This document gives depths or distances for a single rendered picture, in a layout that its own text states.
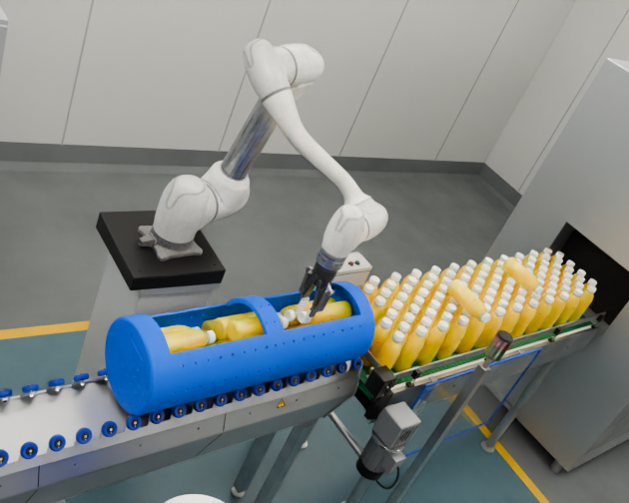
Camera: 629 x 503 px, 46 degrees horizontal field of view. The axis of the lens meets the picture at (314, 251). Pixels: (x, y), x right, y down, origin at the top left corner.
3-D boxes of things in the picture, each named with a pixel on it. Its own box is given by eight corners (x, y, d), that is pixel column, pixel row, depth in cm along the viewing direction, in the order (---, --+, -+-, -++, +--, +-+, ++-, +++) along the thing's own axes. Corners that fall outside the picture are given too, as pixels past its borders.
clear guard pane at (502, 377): (373, 466, 306) (425, 385, 281) (487, 420, 357) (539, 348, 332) (374, 467, 305) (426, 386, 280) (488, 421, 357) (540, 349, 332)
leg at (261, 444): (229, 489, 327) (276, 391, 295) (239, 485, 331) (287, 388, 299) (235, 499, 324) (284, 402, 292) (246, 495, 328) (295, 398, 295)
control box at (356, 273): (314, 274, 302) (322, 255, 297) (348, 269, 315) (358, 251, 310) (327, 290, 297) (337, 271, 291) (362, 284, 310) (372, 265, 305)
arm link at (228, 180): (179, 202, 279) (218, 189, 295) (206, 233, 275) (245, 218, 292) (271, 33, 233) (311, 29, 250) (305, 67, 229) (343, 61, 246)
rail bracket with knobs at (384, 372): (358, 384, 274) (369, 364, 269) (372, 380, 279) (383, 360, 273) (374, 403, 269) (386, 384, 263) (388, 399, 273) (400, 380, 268)
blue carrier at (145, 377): (95, 356, 227) (121, 295, 211) (311, 314, 285) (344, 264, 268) (131, 435, 214) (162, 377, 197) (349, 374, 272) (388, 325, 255)
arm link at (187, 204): (142, 223, 266) (157, 173, 254) (179, 210, 280) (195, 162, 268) (173, 250, 260) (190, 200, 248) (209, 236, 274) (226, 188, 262)
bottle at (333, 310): (334, 304, 266) (296, 310, 253) (347, 296, 261) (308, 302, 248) (341, 323, 264) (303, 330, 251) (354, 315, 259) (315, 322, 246)
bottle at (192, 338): (150, 330, 211) (206, 320, 224) (143, 345, 216) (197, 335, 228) (160, 350, 208) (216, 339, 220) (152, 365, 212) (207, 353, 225)
